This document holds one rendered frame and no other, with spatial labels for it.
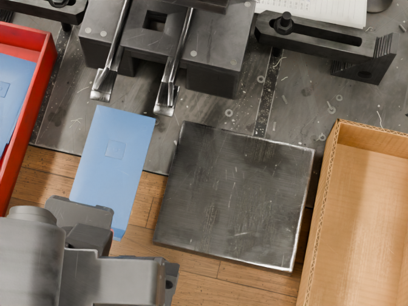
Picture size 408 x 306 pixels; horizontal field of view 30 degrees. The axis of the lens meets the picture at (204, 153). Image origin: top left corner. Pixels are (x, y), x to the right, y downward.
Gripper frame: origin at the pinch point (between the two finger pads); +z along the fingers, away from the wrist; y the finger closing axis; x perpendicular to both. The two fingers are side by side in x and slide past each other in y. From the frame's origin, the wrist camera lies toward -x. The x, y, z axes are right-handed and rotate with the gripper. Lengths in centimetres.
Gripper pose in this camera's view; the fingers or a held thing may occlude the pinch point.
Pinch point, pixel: (89, 228)
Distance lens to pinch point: 83.0
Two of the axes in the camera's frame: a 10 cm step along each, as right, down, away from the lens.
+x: -9.7, -2.3, 0.2
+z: 0.6, -1.8, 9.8
